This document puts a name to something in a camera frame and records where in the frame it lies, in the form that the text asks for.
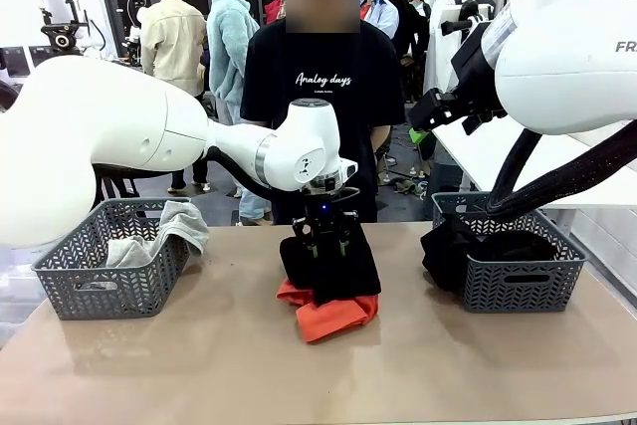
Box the grey sweatshirt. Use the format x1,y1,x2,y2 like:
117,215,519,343
105,199,211,270

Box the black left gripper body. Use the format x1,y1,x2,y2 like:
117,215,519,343
292,188,360,246

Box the mannequin in light blue fleece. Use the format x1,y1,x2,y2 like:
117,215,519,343
206,0,273,226

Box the person in black t-shirt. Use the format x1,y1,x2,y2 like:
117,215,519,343
240,0,407,225

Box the black right arm cable sleeve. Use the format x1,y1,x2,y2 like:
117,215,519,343
486,118,637,220

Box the mannequin in cream jacket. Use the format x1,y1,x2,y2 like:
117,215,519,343
140,0,210,196

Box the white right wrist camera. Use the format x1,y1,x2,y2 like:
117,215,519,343
440,0,482,39

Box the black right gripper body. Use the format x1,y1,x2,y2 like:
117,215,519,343
437,24,509,136

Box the black garment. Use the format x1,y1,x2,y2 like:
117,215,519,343
278,225,383,308
420,213,559,295

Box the mannequin in white coat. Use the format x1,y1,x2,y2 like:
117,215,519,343
422,0,467,98

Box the grey plastic lattice basket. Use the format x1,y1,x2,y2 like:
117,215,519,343
431,190,589,315
32,198,193,321

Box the camera tripod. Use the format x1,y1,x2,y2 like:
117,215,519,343
39,0,97,57

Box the person's left forearm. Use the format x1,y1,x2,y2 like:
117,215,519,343
370,123,392,168

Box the orange t-shirt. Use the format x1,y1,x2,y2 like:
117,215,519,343
277,278,382,344

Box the white side table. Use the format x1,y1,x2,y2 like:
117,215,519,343
432,118,637,210

